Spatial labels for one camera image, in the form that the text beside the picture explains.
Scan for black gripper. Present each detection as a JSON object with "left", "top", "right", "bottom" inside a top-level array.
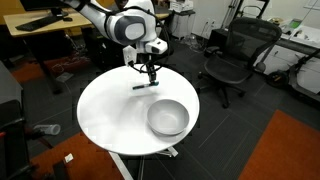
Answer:
[{"left": 146, "top": 55, "right": 156, "bottom": 83}]

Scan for teal marker pen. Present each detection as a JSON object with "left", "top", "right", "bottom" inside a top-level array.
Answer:
[{"left": 132, "top": 81, "right": 159, "bottom": 90}]

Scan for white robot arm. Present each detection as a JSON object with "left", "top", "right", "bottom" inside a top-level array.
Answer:
[{"left": 59, "top": 0, "right": 169, "bottom": 56}]

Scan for grey round bowl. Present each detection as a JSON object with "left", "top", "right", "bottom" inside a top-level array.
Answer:
[{"left": 147, "top": 99, "right": 189, "bottom": 136}]

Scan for round white table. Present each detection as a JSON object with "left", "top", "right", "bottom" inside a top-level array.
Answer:
[{"left": 76, "top": 63, "right": 201, "bottom": 180}]

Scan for white cabinet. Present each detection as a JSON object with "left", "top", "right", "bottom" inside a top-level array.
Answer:
[{"left": 170, "top": 10, "right": 195, "bottom": 39}]

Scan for wooden desk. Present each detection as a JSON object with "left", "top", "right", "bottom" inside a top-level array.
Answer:
[{"left": 3, "top": 7, "right": 123, "bottom": 95}]

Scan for black computer mouse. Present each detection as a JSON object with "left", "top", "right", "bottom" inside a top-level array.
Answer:
[{"left": 63, "top": 17, "right": 73, "bottom": 22}]

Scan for black mesh office chair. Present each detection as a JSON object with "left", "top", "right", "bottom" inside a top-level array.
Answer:
[{"left": 198, "top": 17, "right": 282, "bottom": 108}]

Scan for black electric scooter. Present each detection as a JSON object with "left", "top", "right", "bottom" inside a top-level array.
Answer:
[{"left": 264, "top": 49, "right": 320, "bottom": 103}]

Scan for black keyboard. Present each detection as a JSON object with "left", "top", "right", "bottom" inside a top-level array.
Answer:
[{"left": 16, "top": 16, "right": 62, "bottom": 32}]

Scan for white camera box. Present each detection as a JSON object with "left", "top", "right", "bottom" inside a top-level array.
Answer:
[{"left": 123, "top": 45, "right": 137, "bottom": 66}]

